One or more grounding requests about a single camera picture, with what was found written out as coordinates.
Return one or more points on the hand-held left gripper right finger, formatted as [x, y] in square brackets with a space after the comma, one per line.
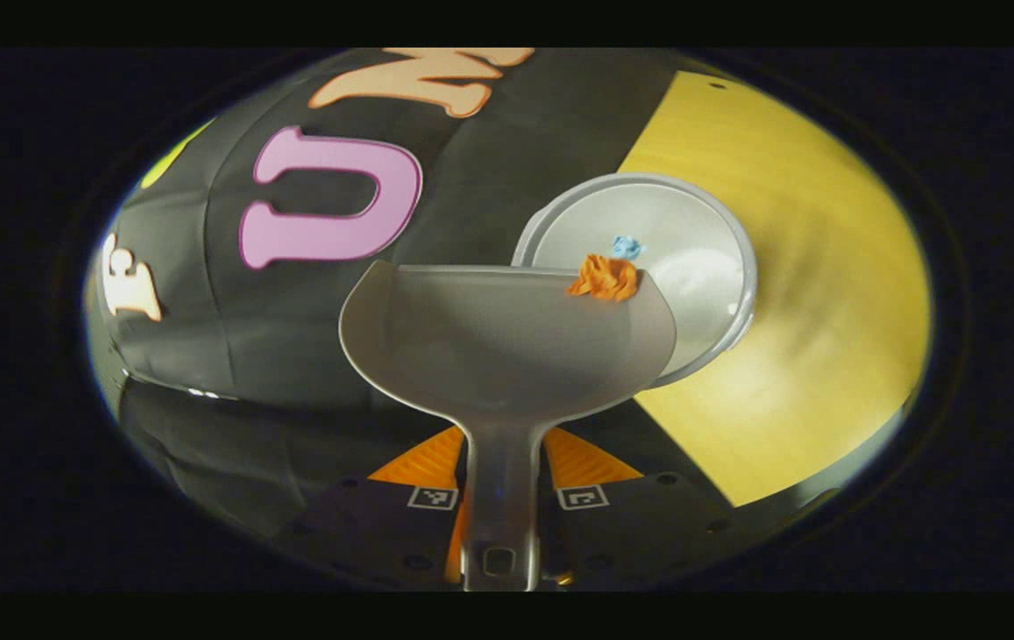
[640, 533]

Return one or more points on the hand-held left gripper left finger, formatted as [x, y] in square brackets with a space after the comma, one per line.
[373, 533]

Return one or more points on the grey plastic dustpan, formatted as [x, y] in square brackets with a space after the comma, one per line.
[498, 347]

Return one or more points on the orange paper trash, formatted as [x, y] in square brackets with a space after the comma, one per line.
[604, 277]

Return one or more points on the white ribbed garbage bin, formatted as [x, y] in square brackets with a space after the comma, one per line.
[693, 258]

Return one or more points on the blue paper trash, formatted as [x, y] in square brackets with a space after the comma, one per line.
[626, 247]

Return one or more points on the yellow wooden desktop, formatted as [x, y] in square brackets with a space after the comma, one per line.
[826, 293]

